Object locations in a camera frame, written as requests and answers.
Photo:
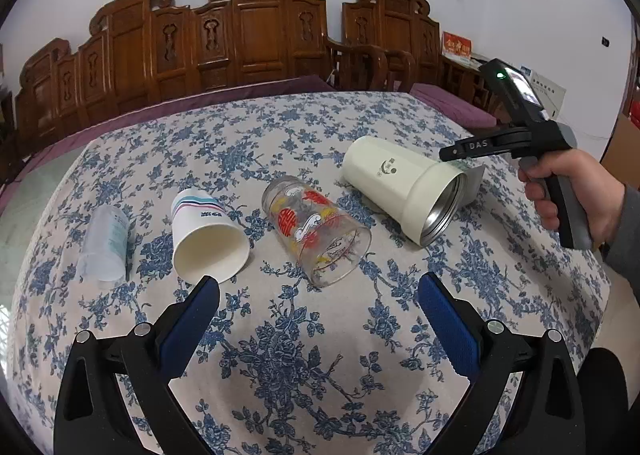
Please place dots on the grey sleeve forearm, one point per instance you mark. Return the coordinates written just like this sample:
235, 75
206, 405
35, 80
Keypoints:
622, 254

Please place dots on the printed glass cup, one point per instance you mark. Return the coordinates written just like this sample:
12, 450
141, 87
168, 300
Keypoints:
325, 241

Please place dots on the red gift box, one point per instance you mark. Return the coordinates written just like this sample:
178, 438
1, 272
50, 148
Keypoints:
455, 46

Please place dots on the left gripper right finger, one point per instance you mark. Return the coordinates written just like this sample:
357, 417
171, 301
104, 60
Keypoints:
546, 416

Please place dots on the purple seat cushion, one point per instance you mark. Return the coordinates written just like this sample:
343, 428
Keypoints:
454, 108

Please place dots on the blue floral tablecloth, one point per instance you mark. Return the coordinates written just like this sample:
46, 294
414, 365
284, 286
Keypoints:
286, 368

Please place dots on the white paper box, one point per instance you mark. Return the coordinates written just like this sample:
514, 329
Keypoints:
549, 93

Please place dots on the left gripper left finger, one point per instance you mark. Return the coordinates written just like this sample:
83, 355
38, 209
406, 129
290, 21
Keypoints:
91, 416

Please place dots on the cream steel thermos cup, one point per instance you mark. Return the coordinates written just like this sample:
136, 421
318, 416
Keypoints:
420, 194

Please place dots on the carved wooden armchair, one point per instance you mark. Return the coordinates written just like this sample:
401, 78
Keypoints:
387, 45

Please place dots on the white paper cup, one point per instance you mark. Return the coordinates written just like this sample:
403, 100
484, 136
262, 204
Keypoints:
206, 241

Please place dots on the carved wooden sofa bench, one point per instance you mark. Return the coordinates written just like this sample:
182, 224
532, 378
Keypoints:
143, 52

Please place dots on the person's right hand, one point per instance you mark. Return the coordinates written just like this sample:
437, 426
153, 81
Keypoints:
600, 194

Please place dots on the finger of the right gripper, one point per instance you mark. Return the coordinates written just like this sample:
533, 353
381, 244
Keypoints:
462, 150

